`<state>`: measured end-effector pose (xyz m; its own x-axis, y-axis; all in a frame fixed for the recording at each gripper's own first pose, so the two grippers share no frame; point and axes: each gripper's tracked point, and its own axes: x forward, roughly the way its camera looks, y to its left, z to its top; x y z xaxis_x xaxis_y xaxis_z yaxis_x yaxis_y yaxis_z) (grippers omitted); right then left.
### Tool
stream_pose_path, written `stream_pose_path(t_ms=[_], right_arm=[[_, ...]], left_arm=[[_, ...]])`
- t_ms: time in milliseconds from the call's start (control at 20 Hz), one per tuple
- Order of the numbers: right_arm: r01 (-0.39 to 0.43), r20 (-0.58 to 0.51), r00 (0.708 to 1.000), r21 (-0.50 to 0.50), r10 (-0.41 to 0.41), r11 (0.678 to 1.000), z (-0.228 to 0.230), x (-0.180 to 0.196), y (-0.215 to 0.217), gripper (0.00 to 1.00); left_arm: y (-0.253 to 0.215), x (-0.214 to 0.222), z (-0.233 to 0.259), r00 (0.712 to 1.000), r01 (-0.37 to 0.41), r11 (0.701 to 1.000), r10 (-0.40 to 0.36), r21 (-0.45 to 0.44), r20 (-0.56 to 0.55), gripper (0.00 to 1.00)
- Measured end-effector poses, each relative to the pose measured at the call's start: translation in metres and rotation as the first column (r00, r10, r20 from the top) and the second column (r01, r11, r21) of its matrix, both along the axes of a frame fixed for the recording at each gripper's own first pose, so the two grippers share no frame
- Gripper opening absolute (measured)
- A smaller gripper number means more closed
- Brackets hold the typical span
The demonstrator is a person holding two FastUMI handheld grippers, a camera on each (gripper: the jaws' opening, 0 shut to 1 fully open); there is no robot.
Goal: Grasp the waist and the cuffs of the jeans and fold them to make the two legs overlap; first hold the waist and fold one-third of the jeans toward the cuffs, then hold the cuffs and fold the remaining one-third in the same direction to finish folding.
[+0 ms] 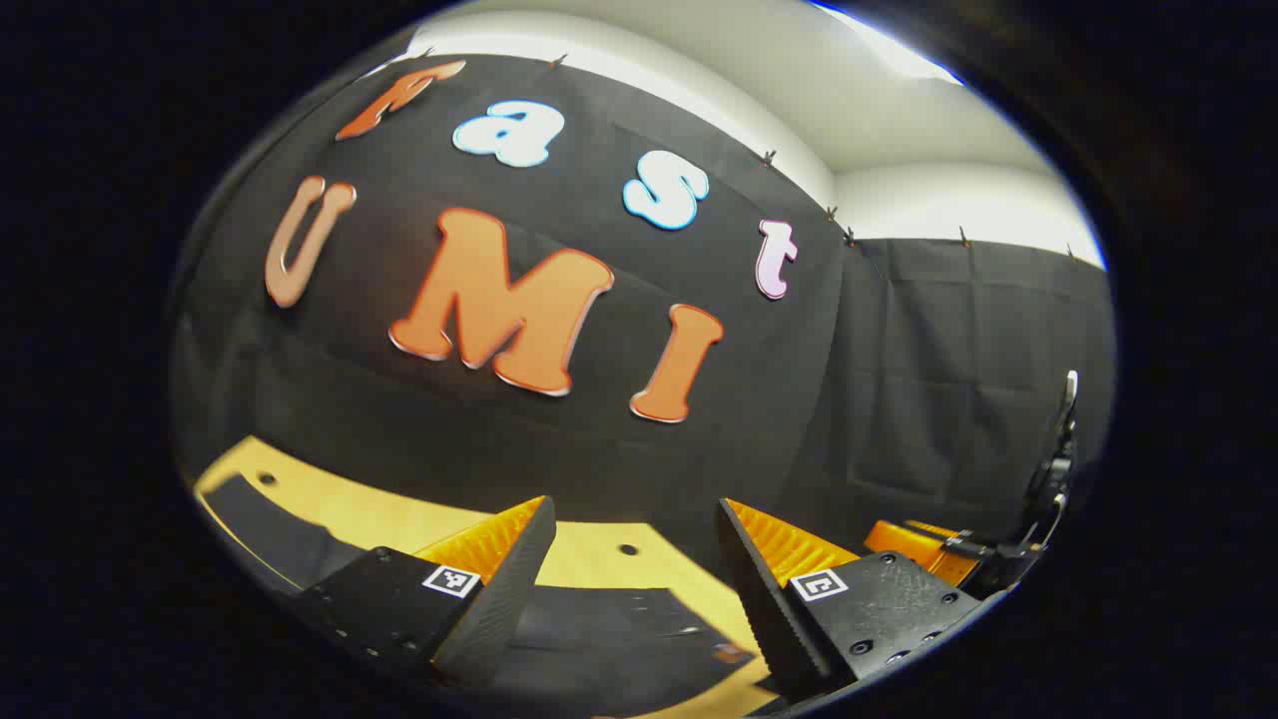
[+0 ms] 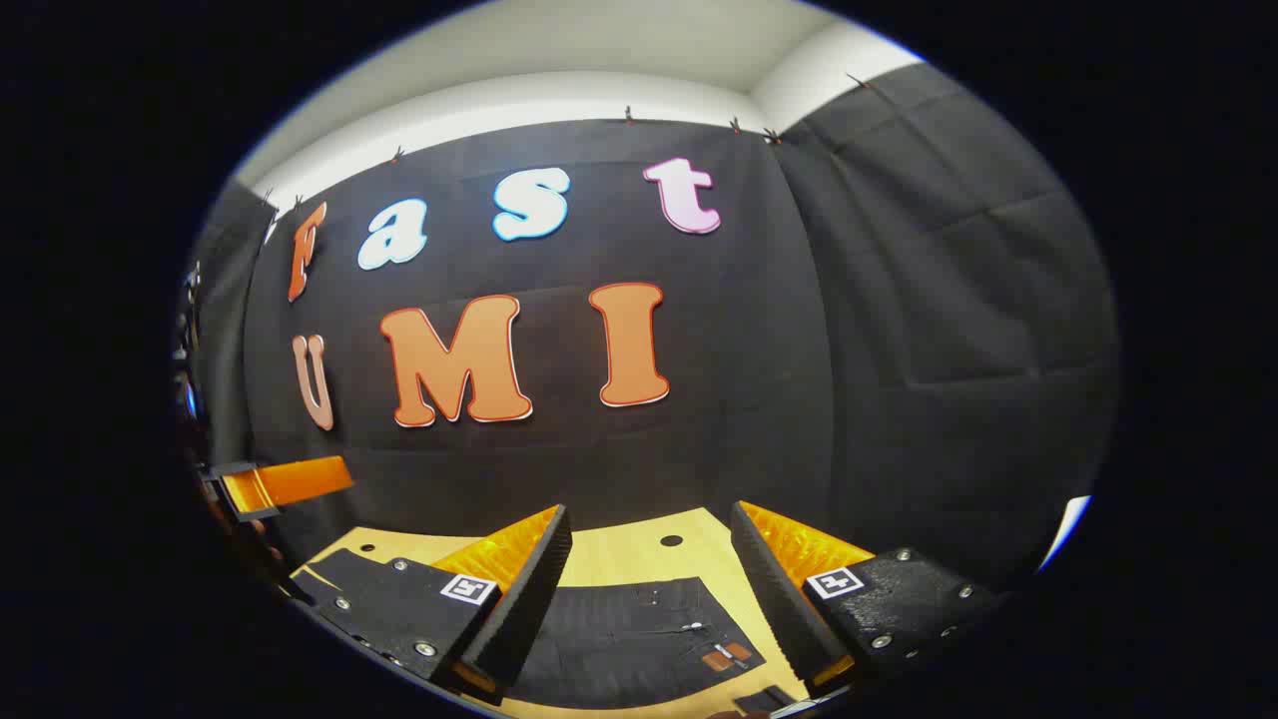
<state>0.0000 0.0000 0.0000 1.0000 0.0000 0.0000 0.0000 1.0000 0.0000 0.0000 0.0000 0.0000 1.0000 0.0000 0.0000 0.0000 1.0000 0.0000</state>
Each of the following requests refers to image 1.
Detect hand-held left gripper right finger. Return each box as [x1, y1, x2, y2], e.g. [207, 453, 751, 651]
[716, 497, 985, 702]

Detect black backdrop cloth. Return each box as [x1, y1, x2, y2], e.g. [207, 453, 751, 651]
[170, 50, 1117, 560]

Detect dark grey jeans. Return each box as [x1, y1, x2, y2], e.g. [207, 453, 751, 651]
[200, 473, 762, 716]

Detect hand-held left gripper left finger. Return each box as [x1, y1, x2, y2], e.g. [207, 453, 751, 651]
[290, 495, 558, 690]

